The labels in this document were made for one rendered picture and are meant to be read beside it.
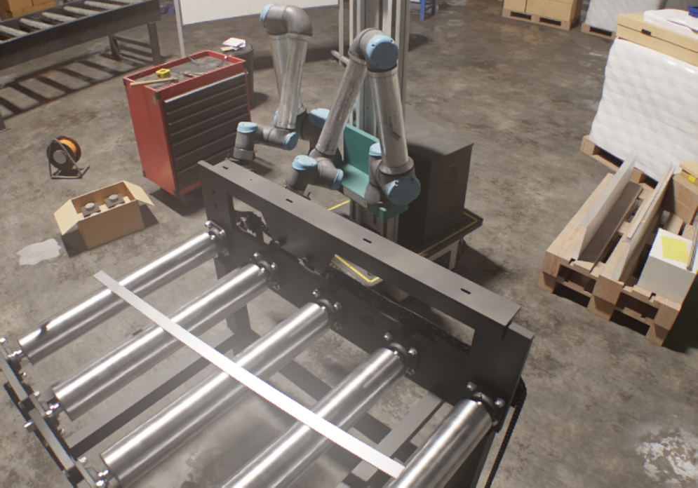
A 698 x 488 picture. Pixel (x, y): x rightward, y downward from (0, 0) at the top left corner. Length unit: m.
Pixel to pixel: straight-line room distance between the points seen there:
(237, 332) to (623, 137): 3.47
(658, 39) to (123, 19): 5.51
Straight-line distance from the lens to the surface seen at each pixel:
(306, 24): 2.48
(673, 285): 3.04
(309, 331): 1.66
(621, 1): 9.29
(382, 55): 2.00
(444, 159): 2.74
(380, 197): 2.47
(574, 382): 2.86
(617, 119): 4.74
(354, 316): 1.72
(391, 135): 2.15
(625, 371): 3.02
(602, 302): 3.19
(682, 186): 3.81
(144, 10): 6.87
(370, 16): 2.58
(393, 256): 1.48
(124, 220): 3.77
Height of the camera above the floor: 2.09
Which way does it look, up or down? 36 degrees down
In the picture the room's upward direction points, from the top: straight up
